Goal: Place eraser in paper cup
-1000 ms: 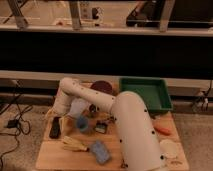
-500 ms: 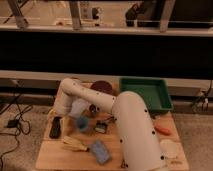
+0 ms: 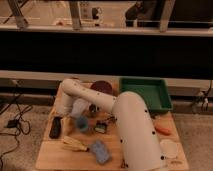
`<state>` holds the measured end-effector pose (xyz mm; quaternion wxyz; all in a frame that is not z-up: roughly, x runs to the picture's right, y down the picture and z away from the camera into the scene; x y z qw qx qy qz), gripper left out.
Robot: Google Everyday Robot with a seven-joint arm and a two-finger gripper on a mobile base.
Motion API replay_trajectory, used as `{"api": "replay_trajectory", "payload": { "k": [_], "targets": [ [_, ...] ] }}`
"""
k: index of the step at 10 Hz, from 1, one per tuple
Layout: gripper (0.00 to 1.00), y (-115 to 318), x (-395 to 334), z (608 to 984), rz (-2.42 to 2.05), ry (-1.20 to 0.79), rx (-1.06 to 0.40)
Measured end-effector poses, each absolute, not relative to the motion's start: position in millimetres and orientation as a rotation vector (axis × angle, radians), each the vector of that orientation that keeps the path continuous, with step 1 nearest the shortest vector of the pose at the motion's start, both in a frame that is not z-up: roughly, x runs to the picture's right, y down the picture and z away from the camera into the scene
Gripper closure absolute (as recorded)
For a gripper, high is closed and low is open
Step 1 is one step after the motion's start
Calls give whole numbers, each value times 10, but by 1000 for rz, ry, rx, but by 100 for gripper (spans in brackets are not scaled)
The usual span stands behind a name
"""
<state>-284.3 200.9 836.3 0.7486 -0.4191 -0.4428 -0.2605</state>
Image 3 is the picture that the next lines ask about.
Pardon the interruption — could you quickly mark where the orange carrot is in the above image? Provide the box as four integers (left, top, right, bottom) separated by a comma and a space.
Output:
154, 123, 171, 136

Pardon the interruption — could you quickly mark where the white paper cup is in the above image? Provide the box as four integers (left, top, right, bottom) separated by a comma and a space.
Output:
160, 139, 178, 159

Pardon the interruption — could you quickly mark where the black handled tool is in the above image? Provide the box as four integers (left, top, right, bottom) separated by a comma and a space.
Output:
104, 116, 116, 122

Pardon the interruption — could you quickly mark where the wooden board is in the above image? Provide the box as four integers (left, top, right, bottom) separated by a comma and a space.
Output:
36, 82, 189, 171

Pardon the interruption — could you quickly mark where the small metal cup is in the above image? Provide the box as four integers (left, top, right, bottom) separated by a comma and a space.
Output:
89, 104, 99, 117

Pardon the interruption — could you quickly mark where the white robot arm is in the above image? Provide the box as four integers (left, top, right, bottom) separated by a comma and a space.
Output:
56, 79, 169, 171

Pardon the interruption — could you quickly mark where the purple grape bunch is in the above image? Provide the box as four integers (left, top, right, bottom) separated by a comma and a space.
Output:
121, 159, 127, 168

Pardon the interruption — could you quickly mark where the blue plastic cup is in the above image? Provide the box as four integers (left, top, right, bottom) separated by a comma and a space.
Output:
76, 116, 89, 132

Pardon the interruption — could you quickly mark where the green plastic tray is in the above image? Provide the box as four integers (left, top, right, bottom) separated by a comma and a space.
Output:
119, 77, 173, 113

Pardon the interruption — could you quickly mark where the black power adapter cable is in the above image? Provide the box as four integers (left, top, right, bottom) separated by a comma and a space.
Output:
0, 79, 34, 171

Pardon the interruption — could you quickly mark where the blue sponge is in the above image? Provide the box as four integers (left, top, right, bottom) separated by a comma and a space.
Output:
90, 140, 111, 165

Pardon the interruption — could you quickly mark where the purple bowl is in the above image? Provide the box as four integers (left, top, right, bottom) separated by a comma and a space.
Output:
90, 80, 113, 95

